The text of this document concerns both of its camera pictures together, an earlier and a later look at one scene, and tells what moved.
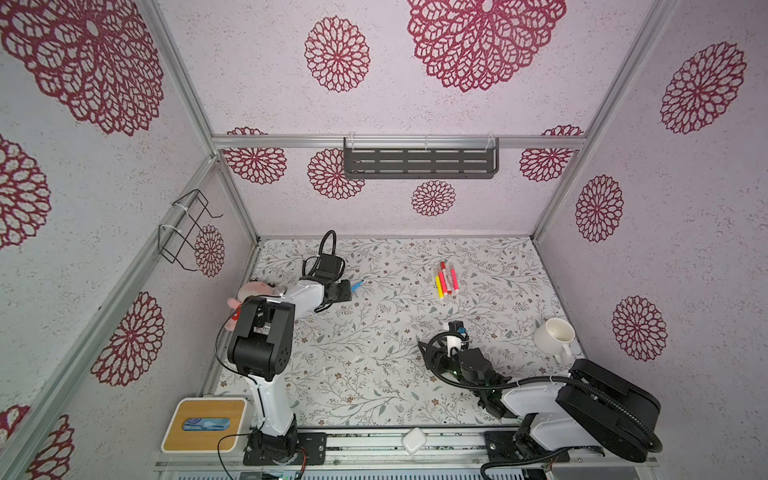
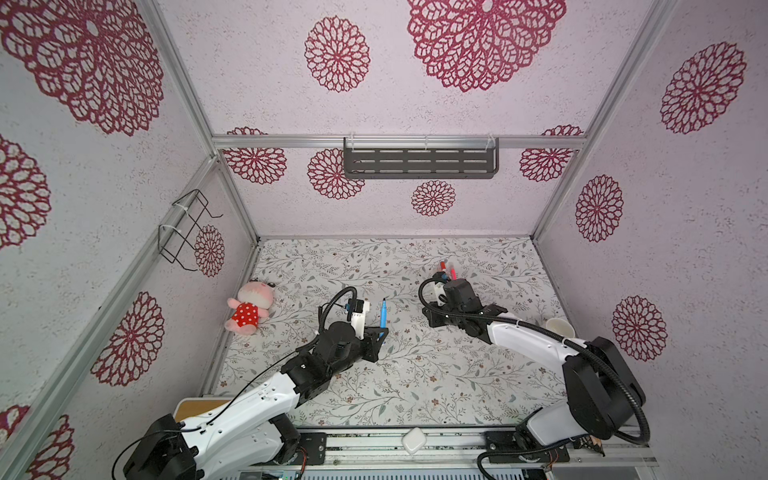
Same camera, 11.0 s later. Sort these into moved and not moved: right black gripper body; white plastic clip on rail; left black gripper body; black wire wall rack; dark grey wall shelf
Moved: left black gripper body; right black gripper body
Not moved: black wire wall rack; white plastic clip on rail; dark grey wall shelf
